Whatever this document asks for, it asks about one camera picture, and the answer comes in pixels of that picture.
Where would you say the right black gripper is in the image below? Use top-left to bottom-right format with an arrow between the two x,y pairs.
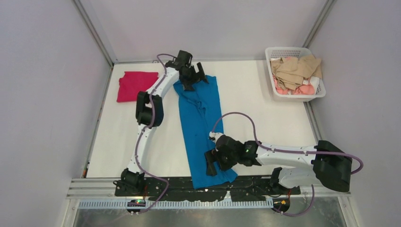
205,147 -> 239,175

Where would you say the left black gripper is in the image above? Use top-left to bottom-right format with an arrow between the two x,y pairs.
180,63 -> 208,92

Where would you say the blue t-shirt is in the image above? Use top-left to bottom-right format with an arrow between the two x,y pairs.
173,76 -> 237,189

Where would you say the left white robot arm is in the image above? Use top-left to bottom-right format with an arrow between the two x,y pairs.
114,50 -> 208,197

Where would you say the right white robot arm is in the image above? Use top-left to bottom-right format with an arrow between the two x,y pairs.
204,133 -> 353,194

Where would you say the black taped mounting plate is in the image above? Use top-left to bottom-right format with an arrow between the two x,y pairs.
113,175 -> 300,202

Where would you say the folded red t-shirt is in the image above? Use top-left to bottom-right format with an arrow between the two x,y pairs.
116,71 -> 158,103

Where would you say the beige t-shirt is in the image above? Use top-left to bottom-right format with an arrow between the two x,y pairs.
270,54 -> 323,92

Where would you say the pink t-shirt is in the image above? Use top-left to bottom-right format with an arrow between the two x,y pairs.
273,76 -> 315,95

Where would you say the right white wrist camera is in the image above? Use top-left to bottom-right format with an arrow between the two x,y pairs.
209,131 -> 224,141

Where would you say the aluminium frame rail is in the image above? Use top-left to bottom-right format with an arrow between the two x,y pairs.
67,176 -> 351,210

